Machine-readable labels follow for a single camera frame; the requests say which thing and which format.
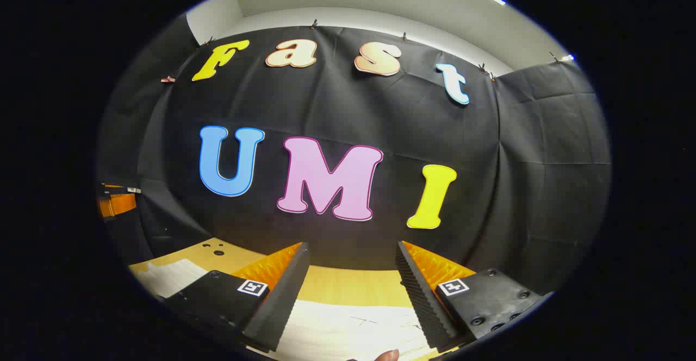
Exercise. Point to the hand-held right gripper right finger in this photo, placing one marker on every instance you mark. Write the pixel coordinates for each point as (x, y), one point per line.
(421, 301)

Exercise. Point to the black backdrop cloth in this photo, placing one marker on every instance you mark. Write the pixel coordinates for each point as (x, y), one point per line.
(337, 111)

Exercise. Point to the white jeans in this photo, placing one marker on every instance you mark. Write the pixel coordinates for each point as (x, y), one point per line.
(348, 328)

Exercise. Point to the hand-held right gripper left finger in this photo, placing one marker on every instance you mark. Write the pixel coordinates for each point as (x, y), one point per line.
(285, 301)

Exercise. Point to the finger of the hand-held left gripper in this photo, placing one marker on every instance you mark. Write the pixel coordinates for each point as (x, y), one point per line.
(117, 204)

